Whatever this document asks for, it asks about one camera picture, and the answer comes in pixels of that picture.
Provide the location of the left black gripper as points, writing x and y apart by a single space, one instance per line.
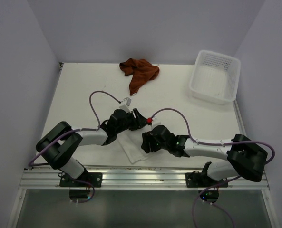
141 121

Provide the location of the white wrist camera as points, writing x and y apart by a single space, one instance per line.
125 104
153 122

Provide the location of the white plastic basket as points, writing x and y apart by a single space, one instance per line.
215 77

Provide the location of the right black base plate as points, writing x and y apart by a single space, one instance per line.
196 179

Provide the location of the white towel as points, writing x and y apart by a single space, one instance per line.
131 142

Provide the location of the aluminium mounting rail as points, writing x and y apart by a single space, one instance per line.
118 178

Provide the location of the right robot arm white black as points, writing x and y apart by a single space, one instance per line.
238 156

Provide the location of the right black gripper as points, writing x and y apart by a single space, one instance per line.
147 138

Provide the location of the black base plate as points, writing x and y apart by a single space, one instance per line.
196 179
93 178

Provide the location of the brown towel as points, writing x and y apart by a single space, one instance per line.
141 70

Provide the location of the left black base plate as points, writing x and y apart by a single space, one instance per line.
93 178

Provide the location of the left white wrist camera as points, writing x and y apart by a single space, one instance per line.
125 104

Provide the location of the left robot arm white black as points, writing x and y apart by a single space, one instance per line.
58 146

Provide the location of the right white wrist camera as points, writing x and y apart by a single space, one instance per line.
153 122

